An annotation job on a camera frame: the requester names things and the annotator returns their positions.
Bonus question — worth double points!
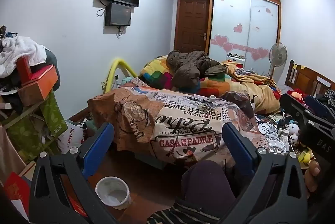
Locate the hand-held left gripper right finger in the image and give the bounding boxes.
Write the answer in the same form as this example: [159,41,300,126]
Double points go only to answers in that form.
[220,122,309,224]

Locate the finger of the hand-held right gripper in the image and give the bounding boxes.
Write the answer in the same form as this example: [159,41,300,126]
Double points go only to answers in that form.
[305,95,335,126]
[280,94,314,130]

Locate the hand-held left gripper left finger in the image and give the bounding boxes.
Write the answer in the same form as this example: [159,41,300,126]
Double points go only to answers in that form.
[28,122,117,224]

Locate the white wired earphones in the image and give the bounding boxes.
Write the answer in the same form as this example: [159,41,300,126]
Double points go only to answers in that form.
[195,101,223,116]

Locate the white plastic bin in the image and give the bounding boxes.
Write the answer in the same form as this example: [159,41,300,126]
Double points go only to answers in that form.
[95,176,132,210]

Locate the person's right hand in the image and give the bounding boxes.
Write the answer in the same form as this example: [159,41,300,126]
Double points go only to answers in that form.
[305,160,321,198]

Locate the red plush toy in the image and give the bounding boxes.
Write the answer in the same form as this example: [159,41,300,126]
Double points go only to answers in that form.
[287,88,309,101]

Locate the yellow plush toy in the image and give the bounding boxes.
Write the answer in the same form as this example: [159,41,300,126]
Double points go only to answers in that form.
[297,149,312,163]

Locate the white spotted plush toy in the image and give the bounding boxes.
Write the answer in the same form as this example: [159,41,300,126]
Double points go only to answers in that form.
[286,123,300,146]

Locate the wooden headboard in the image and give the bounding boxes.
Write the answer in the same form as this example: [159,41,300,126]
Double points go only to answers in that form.
[284,60,335,99]

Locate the white plastic bag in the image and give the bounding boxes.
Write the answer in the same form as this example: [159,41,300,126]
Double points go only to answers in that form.
[57,119,88,155]

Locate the white power strip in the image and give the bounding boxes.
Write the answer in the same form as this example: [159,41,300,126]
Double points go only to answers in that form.
[264,140,287,155]

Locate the yellow blanket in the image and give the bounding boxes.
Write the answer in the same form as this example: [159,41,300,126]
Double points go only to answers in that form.
[222,60,283,113]

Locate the person's leg in dark trousers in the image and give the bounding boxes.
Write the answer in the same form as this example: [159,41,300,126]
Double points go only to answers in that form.
[180,160,237,207]

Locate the standing fan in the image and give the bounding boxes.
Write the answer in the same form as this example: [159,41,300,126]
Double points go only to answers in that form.
[267,43,287,78]

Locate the green leaf print bag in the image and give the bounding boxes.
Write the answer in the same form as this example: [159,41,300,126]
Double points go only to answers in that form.
[6,89,68,162]

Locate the newspaper print blanket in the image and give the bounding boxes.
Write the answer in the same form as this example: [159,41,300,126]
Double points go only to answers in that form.
[88,78,267,169]

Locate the yellow foam tube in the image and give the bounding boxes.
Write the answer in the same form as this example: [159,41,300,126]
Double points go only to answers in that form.
[103,58,138,95]

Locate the white bedside cabinet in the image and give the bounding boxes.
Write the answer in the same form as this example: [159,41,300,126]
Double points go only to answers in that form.
[225,53,247,68]

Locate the brown box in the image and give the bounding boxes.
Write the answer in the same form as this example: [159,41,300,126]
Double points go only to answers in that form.
[18,87,53,107]

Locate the orange flat box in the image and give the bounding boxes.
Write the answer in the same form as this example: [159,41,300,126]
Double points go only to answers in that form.
[20,64,58,95]

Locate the brown satin cloth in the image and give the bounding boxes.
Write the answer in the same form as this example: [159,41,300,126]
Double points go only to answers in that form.
[0,125,29,183]

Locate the red paper bag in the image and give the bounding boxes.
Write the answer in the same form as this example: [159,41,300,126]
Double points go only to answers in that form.
[4,172,32,210]

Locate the multicoloured checked blanket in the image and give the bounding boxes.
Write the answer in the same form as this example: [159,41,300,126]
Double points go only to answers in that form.
[140,55,236,97]

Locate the brown padded jacket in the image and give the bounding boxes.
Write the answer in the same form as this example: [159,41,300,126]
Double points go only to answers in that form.
[167,50,228,88]

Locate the pile of dark clothes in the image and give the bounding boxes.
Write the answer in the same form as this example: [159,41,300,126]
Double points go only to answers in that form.
[0,67,24,120]

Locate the dark grey bag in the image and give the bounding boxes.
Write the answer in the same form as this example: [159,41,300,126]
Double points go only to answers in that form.
[44,47,57,69]

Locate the red box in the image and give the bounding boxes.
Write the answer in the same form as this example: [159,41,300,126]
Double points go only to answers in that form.
[16,56,33,84]

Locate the sliding wardrobe with heart stickers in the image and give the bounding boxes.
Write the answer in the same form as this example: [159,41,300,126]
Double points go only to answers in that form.
[209,0,279,78]

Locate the white towel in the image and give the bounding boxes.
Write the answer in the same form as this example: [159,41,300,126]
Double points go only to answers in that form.
[0,36,47,77]

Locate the brown wooden door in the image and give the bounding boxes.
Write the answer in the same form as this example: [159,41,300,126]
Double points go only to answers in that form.
[175,0,210,53]

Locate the small black wall monitor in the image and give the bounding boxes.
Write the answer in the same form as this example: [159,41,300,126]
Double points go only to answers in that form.
[105,2,132,27]

